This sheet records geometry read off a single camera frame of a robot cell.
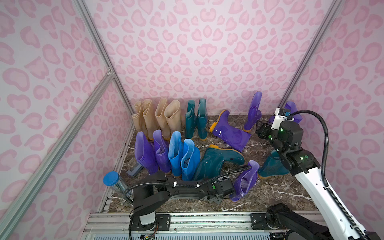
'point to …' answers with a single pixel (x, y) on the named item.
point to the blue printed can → (113, 179)
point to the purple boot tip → (228, 134)
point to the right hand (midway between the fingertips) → (261, 121)
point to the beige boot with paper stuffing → (172, 114)
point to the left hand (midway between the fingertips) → (218, 194)
